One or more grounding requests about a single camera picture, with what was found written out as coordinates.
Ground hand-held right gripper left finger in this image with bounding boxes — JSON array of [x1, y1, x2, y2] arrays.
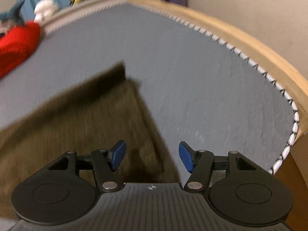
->
[[48, 140, 127, 193]]

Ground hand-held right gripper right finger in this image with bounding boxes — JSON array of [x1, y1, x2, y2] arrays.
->
[[178, 141, 262, 193]]

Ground olive corduroy pants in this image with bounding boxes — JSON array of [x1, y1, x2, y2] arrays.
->
[[0, 62, 181, 222]]

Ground grey quilted mattress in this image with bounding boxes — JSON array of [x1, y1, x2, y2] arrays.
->
[[0, 0, 300, 183]]

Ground grey headboard ledge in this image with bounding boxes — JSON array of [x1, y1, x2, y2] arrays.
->
[[45, 0, 147, 35]]

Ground red cloth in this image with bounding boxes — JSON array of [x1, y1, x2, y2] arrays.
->
[[0, 21, 42, 79]]

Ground white plush toy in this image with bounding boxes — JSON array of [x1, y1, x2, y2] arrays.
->
[[34, 0, 59, 25]]

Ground blue-grey shark plush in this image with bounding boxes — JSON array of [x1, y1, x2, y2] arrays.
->
[[0, 0, 26, 33]]

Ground wooden bed frame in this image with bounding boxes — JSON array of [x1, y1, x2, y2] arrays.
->
[[127, 0, 308, 174]]

